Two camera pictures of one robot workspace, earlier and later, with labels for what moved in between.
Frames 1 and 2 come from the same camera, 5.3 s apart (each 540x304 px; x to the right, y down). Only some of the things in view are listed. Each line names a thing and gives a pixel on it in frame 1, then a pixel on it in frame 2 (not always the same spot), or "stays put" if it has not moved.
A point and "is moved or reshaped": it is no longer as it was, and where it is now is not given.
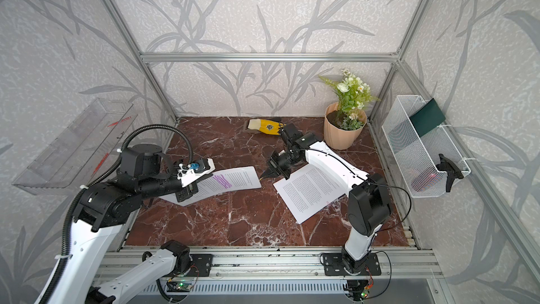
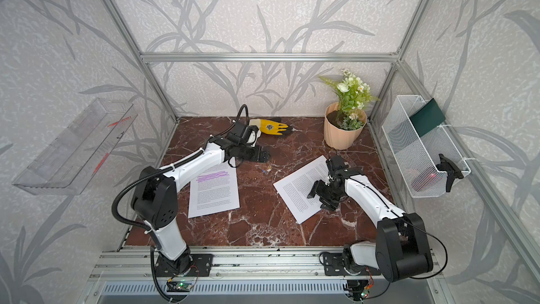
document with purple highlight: [221, 182] is moved or reshaped
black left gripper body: [171, 184] to [247, 153]
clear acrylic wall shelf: [74, 156] stays put
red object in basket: [425, 182] stays put
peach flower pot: [340, 138] stays put
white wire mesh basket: [417, 156] stays put
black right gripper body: [283, 162] to [326, 193]
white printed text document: [307, 190] stays put
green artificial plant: [353, 94] stays put
